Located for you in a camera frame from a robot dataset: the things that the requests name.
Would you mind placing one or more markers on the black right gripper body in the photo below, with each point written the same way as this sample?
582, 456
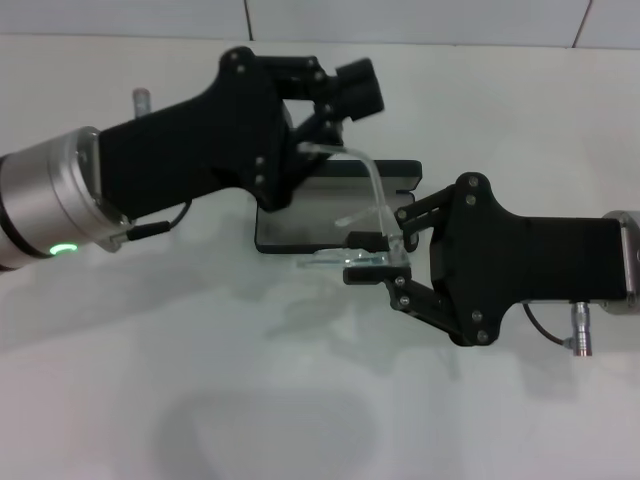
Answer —
550, 260

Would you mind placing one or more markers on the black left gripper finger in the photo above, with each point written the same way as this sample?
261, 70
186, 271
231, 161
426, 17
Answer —
355, 75
367, 102

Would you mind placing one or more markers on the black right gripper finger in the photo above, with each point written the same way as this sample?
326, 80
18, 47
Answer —
422, 212
365, 276

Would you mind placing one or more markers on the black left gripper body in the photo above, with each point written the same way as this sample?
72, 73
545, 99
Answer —
190, 145

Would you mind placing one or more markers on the clear plastic glasses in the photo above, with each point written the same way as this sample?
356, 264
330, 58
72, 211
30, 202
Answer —
377, 190

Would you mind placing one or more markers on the black glasses case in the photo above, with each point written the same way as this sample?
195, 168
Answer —
300, 230

